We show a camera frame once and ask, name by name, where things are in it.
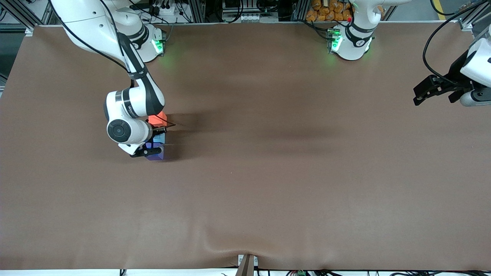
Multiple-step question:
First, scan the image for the brown table cloth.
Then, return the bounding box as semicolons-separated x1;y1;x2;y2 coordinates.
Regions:
0;22;491;271

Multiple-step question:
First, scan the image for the aluminium frame profile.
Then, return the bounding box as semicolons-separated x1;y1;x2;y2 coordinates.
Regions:
458;0;491;32
0;0;52;33

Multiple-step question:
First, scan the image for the purple foam block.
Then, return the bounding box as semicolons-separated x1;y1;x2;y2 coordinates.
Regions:
145;143;165;161

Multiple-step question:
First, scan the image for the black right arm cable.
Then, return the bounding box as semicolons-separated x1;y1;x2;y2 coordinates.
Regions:
49;0;135;77

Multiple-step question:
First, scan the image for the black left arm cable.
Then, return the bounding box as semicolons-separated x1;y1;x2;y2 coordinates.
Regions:
423;0;491;79

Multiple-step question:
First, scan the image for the brown post with bracket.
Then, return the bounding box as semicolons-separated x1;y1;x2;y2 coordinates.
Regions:
236;255;259;276

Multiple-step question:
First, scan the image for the orange packaged goods pile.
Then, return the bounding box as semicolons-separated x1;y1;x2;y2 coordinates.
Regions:
306;0;354;22

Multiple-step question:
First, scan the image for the white power strip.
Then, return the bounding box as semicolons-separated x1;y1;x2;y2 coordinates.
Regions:
148;0;181;16

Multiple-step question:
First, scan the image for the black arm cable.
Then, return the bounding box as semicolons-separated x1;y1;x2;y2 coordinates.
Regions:
423;0;491;79
49;0;135;77

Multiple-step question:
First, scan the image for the orange foam block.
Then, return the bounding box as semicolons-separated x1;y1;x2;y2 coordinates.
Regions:
148;111;168;127

